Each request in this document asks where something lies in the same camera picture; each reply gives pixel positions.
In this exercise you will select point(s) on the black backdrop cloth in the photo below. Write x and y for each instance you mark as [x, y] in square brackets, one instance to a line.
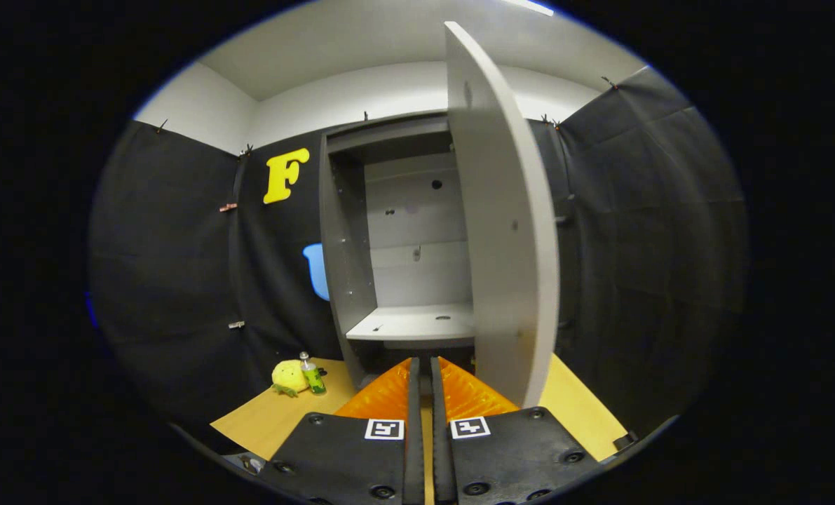
[172, 280]

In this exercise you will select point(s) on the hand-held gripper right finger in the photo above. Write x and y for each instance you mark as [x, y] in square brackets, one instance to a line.
[439, 449]

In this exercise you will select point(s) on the grey shoe cabinet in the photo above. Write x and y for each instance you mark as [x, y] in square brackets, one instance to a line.
[417, 210]

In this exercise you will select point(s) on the long ceiling light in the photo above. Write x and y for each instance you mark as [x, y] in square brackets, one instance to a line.
[529, 5]

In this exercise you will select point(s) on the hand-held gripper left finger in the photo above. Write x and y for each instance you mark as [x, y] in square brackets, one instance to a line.
[414, 449]

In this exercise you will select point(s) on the small green bottle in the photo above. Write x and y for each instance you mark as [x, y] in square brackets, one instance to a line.
[312, 375]

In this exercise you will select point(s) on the yellow plush toy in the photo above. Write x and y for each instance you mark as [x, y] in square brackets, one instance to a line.
[289, 377]

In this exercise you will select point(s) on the beige shoe cabinet door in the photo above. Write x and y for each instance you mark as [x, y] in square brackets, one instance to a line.
[501, 245]

